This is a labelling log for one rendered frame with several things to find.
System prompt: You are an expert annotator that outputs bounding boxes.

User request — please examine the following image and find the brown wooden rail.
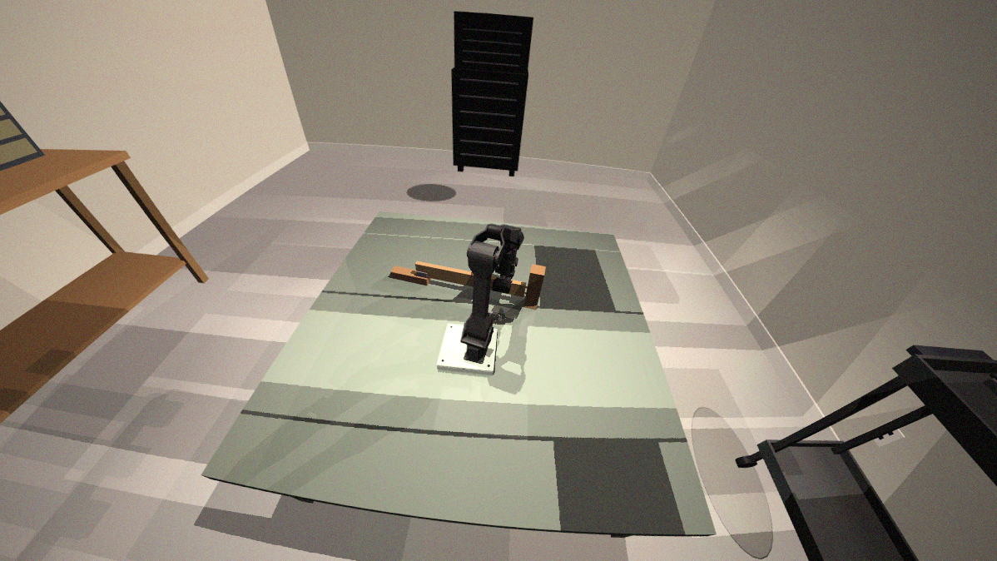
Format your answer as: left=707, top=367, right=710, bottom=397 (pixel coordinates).
left=415, top=261, right=526, bottom=297

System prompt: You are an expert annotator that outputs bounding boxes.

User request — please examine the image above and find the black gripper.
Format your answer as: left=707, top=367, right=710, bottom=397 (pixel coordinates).
left=492, top=256, right=518, bottom=294

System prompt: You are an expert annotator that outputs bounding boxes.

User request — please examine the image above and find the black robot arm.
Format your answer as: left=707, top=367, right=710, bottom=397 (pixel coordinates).
left=460, top=223, right=524, bottom=364

